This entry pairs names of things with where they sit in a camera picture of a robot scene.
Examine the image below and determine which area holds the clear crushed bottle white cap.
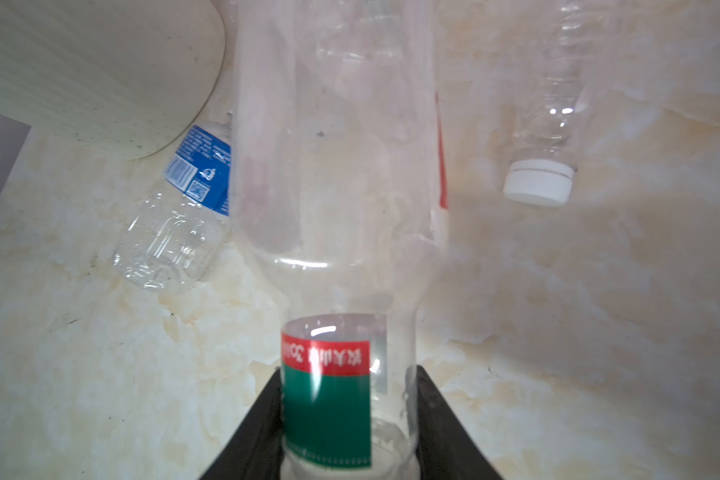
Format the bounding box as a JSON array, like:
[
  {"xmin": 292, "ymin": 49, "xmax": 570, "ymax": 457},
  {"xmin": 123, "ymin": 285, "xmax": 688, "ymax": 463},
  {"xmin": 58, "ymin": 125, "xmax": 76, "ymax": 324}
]
[{"xmin": 503, "ymin": 1, "xmax": 630, "ymax": 207}]

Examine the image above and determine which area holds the clear bottle green red label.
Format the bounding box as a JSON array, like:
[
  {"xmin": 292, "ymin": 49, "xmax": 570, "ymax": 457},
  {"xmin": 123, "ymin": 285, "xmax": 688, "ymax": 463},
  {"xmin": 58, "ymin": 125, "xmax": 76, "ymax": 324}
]
[{"xmin": 232, "ymin": 1, "xmax": 448, "ymax": 479}]

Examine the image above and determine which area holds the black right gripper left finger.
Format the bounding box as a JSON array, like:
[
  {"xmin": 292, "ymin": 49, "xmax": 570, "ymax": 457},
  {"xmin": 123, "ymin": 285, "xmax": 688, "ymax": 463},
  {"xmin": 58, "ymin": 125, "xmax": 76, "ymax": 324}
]
[{"xmin": 200, "ymin": 369, "xmax": 284, "ymax": 480}]

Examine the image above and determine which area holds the small water bottle blue label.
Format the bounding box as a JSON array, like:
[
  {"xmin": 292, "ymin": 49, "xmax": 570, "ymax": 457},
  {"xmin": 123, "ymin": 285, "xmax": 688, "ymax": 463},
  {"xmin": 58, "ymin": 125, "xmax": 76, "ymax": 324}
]
[{"xmin": 113, "ymin": 121, "xmax": 234, "ymax": 294}]

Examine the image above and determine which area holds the cream ribbed waste bin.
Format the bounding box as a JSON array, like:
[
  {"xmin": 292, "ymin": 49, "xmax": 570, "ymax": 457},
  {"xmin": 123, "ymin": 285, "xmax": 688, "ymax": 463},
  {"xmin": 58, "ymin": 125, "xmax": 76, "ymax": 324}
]
[{"xmin": 0, "ymin": 1, "xmax": 226, "ymax": 159}]

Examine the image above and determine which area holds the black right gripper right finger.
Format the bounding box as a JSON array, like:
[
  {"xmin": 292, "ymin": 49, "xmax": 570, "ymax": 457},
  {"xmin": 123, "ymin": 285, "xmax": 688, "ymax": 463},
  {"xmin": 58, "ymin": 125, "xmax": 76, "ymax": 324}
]
[{"xmin": 416, "ymin": 366, "xmax": 502, "ymax": 480}]

